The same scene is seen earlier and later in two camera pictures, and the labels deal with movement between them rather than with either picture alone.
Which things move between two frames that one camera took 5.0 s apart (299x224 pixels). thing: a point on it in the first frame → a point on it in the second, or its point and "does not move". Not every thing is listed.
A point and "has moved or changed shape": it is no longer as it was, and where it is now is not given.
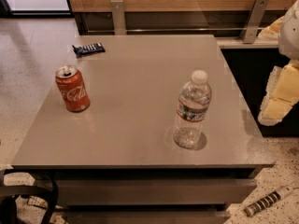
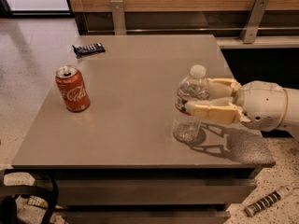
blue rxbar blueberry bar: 88,49 does not move
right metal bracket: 254,20 does not move
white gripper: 290,36 → 262,105
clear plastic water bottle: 193,98 has moved or changed shape
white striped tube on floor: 250,210 does not move
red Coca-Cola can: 72,89 does not move
